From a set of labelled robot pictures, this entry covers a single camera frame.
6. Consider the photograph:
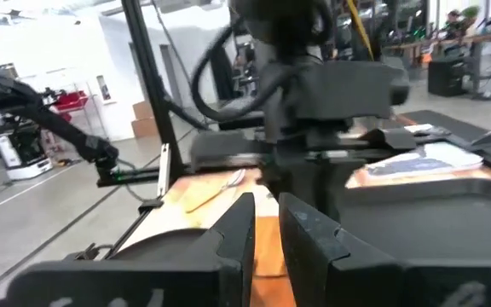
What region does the black metal frame post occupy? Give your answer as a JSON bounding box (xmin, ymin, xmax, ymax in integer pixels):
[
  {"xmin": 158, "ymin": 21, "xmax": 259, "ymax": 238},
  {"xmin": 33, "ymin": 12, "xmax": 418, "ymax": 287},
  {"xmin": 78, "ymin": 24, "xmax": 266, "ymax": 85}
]
[{"xmin": 120, "ymin": 0, "xmax": 187, "ymax": 182}]

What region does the silver metal fork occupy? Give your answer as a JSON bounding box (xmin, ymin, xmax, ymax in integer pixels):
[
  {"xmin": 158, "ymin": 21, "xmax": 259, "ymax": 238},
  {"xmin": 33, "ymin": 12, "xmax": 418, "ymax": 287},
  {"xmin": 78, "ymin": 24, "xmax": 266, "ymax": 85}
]
[{"xmin": 184, "ymin": 168, "xmax": 247, "ymax": 214}]

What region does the black floor mat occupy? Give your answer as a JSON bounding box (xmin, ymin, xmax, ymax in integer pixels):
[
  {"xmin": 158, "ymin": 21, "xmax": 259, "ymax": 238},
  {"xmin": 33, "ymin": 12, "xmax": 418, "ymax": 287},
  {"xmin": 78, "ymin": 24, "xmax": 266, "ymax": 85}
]
[{"xmin": 398, "ymin": 109, "xmax": 490, "ymax": 142}]

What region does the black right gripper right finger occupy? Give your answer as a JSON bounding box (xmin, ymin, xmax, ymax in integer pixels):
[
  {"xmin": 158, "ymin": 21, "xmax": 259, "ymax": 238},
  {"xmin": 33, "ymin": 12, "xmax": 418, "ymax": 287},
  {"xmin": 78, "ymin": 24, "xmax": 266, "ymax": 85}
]
[{"xmin": 278, "ymin": 191, "xmax": 491, "ymax": 307}]

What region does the black cabinet box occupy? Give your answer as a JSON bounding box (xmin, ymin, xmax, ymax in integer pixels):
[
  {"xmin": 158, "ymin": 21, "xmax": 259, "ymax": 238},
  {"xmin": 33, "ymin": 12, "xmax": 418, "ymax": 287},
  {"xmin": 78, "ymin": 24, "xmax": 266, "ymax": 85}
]
[{"xmin": 427, "ymin": 56, "xmax": 469, "ymax": 97}]

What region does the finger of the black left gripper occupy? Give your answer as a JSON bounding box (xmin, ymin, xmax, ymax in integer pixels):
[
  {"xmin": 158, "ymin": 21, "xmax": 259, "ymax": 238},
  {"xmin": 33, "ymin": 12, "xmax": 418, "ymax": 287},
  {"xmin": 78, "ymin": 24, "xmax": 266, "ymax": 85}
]
[
  {"xmin": 307, "ymin": 160, "xmax": 349, "ymax": 221},
  {"xmin": 264, "ymin": 164, "xmax": 309, "ymax": 204}
]

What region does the yellow strap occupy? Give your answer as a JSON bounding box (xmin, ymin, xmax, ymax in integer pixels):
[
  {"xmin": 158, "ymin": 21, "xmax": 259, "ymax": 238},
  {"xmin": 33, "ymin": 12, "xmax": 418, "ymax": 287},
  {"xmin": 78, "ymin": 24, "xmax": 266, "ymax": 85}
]
[{"xmin": 346, "ymin": 0, "xmax": 375, "ymax": 61}]

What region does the person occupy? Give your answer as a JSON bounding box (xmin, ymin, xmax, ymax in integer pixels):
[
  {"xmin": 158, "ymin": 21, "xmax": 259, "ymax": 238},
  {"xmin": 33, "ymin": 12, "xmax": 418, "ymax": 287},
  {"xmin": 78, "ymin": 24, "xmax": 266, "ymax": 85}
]
[{"xmin": 441, "ymin": 9, "xmax": 468, "ymax": 42}]

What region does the wooden workbench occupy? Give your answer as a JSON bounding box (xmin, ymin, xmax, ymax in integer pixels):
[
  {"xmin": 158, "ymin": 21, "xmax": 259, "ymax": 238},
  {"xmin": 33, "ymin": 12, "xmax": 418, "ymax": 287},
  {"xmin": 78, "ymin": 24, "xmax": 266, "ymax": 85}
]
[{"xmin": 384, "ymin": 27, "xmax": 491, "ymax": 93}]

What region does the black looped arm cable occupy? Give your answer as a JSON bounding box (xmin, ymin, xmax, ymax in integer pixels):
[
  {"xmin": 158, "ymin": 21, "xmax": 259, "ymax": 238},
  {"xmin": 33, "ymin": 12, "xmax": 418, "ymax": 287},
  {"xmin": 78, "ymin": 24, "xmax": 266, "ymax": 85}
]
[{"xmin": 190, "ymin": 23, "xmax": 289, "ymax": 124}]

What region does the brown cardboard box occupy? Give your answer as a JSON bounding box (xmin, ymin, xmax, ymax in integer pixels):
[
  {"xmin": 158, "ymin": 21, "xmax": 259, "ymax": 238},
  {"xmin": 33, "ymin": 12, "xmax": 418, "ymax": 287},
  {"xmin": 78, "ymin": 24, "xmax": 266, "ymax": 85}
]
[
  {"xmin": 130, "ymin": 117, "xmax": 159, "ymax": 139},
  {"xmin": 131, "ymin": 100, "xmax": 155, "ymax": 120}
]

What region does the black plastic tray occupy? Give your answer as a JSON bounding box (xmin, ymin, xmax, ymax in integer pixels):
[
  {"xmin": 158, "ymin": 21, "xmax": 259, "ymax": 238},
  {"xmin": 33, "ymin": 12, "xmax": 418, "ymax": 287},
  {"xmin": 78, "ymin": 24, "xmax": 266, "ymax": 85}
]
[{"xmin": 337, "ymin": 177, "xmax": 491, "ymax": 262}]

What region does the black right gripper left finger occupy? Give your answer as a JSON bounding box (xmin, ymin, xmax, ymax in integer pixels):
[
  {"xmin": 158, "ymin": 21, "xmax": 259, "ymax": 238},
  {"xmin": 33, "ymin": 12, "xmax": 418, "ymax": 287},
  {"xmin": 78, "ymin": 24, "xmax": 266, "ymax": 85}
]
[{"xmin": 5, "ymin": 191, "xmax": 257, "ymax": 307}]

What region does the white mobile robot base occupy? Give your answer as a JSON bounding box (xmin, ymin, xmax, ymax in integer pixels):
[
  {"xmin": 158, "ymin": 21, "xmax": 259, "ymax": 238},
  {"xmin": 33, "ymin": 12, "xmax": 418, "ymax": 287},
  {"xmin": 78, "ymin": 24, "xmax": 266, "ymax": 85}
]
[{"xmin": 0, "ymin": 121, "xmax": 54, "ymax": 181}]

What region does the red plastic bin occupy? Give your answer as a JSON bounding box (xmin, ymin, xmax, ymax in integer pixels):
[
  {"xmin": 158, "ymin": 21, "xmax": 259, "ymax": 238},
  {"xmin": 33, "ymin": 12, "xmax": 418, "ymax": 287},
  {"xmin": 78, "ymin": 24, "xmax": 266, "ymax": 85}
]
[{"xmin": 53, "ymin": 90, "xmax": 90, "ymax": 114}]

